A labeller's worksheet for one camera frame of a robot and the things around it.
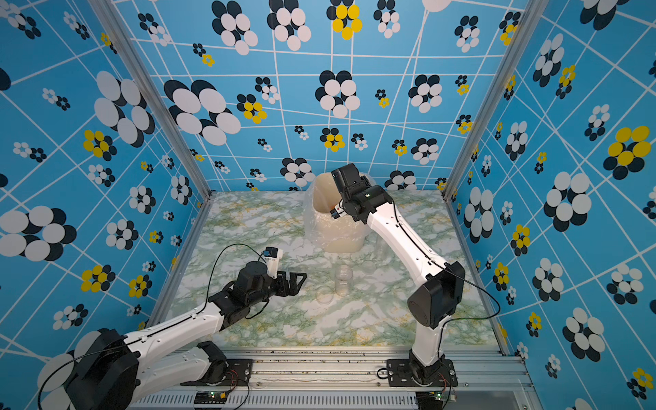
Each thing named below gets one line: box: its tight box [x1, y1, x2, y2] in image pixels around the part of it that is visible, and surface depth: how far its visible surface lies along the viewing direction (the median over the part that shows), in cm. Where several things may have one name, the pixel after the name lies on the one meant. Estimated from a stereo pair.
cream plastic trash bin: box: [312, 172, 366, 253], surface depth 83 cm
